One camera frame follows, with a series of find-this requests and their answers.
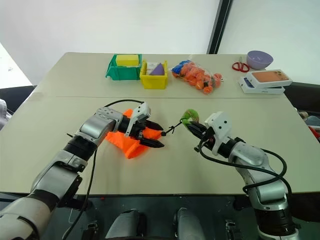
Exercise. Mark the dark cluttered side bench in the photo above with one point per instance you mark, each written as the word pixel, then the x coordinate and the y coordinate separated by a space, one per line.
pixel 305 100

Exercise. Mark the black window frame post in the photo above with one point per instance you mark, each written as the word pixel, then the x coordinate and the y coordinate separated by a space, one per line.
pixel 218 25

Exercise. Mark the bag of orange blue toys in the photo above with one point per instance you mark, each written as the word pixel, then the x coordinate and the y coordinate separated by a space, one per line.
pixel 197 76

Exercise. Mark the purple plastic bowl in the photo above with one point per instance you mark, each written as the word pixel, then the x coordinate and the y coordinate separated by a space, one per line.
pixel 259 61

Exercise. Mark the purple cone block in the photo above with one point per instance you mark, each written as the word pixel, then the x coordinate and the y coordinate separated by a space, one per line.
pixel 158 70

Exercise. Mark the yellow sponge block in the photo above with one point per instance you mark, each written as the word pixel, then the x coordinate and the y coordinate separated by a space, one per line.
pixel 127 60

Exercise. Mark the grey rounded leg shape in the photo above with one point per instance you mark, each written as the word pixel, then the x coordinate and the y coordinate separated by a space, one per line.
pixel 125 225
pixel 187 225

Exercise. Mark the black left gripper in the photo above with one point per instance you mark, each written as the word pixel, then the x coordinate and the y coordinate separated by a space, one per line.
pixel 138 130

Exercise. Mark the orange fabric pouch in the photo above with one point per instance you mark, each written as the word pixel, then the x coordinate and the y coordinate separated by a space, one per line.
pixel 125 147

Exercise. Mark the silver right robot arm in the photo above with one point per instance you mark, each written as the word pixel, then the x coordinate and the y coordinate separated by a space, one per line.
pixel 260 170

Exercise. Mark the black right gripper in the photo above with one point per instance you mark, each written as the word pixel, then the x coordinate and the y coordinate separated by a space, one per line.
pixel 207 137

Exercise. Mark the green plastic bin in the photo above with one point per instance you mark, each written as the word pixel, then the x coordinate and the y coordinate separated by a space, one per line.
pixel 120 72

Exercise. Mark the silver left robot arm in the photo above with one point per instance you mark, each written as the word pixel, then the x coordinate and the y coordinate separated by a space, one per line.
pixel 95 127

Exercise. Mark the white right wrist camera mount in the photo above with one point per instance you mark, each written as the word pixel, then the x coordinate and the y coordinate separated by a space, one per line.
pixel 220 127

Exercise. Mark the small white box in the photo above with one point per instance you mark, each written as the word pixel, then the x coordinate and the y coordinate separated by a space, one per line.
pixel 150 66

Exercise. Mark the yellow plastic bin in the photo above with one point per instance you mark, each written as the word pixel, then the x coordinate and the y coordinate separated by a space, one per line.
pixel 153 81

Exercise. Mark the black chair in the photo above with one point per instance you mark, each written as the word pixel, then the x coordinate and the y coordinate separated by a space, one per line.
pixel 15 96

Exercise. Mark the phone box with orange print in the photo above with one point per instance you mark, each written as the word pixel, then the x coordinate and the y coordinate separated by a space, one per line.
pixel 268 77

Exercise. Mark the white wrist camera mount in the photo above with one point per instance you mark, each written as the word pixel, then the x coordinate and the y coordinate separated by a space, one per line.
pixel 140 112
pixel 220 127

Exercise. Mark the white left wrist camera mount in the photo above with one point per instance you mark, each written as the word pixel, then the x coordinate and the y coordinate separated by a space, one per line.
pixel 140 112

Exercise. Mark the white phone box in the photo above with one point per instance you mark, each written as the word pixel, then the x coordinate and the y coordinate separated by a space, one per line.
pixel 260 90

